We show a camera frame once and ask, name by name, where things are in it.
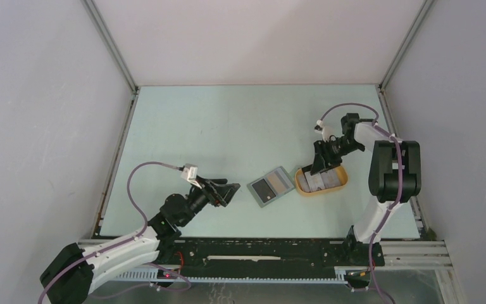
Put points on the aluminium frame rail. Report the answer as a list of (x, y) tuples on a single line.
[(398, 255)]

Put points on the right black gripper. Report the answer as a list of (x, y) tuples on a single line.
[(319, 163)]

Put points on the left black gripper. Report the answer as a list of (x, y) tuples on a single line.
[(217, 191)]

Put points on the black VIP card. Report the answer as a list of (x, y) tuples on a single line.
[(263, 191)]

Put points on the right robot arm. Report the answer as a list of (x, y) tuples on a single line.
[(394, 175)]

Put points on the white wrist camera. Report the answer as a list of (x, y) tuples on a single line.
[(326, 132), (189, 174)]

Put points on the orange plastic tray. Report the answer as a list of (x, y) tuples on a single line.
[(302, 186)]

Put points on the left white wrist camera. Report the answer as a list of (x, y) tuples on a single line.
[(189, 174)]

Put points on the large white card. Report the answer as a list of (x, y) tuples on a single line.
[(330, 179)]

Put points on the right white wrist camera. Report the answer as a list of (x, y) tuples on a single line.
[(326, 132)]

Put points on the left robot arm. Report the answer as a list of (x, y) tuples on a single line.
[(77, 272)]

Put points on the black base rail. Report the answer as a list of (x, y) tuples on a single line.
[(268, 258)]

